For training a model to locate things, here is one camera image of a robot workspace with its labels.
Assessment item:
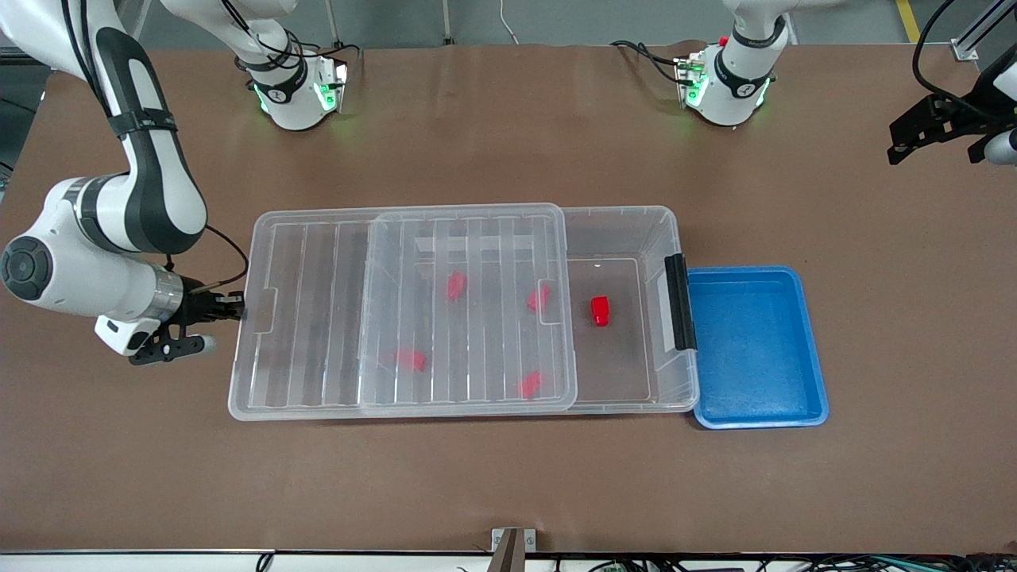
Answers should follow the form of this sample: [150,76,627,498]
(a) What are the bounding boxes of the clear ribbed plastic lid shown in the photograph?
[228,203,579,421]

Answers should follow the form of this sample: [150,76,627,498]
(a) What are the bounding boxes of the clear plastic storage box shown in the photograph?
[358,204,701,415]

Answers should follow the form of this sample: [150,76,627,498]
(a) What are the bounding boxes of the brown paper table cover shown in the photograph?
[0,43,1017,555]

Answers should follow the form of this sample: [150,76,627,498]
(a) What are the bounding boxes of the blue plastic tray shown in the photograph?
[685,265,830,431]

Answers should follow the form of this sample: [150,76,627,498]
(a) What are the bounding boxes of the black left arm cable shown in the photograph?
[911,0,967,101]

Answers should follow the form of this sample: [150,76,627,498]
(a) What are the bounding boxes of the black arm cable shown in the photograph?
[911,0,967,101]
[60,0,252,296]

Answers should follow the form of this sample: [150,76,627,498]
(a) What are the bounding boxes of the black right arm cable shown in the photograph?
[60,0,252,296]

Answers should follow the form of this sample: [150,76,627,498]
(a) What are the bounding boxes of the aluminium frame profile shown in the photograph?
[0,44,56,71]
[952,0,1017,61]

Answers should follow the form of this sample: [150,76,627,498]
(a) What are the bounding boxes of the white table edge rail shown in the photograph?
[0,550,1017,572]

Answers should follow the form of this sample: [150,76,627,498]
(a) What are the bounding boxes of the black right base cable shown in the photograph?
[294,43,363,66]

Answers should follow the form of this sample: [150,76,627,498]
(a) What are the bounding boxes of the black base cable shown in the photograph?
[294,43,363,66]
[609,39,686,85]

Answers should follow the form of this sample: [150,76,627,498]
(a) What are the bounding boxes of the black box latch handle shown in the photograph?
[664,253,698,352]

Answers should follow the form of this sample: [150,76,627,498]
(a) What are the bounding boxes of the black left base cable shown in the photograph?
[609,39,686,85]

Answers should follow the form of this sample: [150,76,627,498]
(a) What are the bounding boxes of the dark camera stand post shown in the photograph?
[487,531,527,572]

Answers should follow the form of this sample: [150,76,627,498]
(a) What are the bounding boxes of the small metal bracket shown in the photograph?
[491,528,538,554]

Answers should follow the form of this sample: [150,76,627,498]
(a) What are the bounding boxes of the teal cable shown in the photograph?
[866,555,975,570]

